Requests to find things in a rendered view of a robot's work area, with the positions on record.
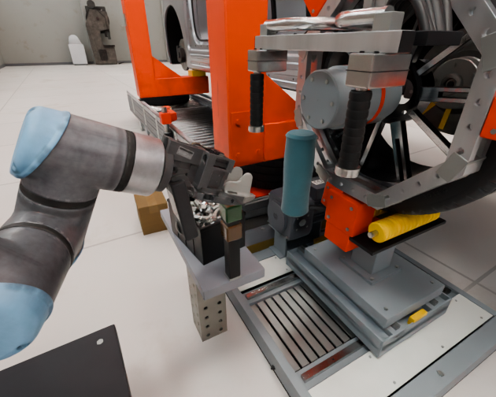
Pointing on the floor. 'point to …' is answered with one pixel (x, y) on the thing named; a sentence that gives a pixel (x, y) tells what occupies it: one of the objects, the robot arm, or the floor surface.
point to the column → (207, 312)
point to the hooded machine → (77, 51)
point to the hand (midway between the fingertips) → (248, 198)
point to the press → (96, 14)
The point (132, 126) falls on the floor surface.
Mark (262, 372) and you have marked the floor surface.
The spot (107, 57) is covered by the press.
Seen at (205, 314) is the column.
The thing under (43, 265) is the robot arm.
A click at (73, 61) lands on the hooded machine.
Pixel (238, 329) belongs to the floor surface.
